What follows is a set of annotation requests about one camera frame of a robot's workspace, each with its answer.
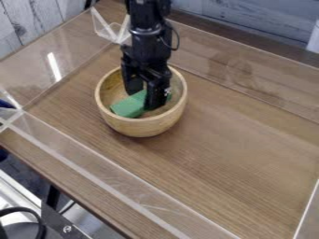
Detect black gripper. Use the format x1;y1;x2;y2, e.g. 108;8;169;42
121;29;172;110

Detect green rectangular block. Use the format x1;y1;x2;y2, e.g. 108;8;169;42
109;89;173;119

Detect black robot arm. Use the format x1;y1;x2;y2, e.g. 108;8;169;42
121;0;172;110

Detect brown wooden bowl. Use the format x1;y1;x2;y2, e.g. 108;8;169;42
94;67;188;137

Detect clear acrylic tray walls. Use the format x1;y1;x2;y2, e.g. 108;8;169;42
0;1;319;239

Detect black table leg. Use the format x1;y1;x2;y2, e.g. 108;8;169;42
46;186;61;210

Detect black metal bracket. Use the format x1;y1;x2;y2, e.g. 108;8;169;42
41;204;92;239

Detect black cable loop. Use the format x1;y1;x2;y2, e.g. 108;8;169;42
0;206;46;239

